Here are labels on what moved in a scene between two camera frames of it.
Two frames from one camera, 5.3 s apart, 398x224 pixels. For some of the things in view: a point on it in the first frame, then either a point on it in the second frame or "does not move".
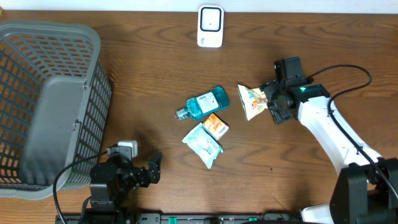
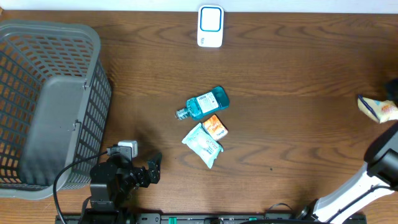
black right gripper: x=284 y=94 -> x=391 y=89
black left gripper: x=153 y=172 does not move
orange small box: x=215 y=127 does not move
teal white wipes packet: x=203 y=145 does not move
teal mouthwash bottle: x=196 y=107 does not move
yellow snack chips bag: x=254 y=100 -> x=379 y=111
